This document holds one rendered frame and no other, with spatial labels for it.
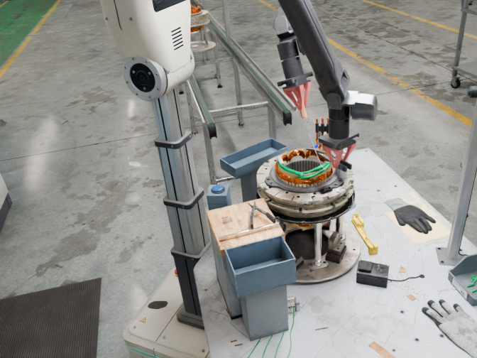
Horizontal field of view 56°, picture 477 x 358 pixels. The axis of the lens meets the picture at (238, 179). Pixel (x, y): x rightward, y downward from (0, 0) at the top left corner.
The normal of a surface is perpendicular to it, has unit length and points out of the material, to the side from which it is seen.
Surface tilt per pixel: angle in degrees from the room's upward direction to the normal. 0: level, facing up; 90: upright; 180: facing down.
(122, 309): 0
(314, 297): 0
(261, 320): 90
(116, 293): 0
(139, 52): 109
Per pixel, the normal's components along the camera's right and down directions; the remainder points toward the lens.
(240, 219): -0.09, -0.85
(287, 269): 0.27, 0.48
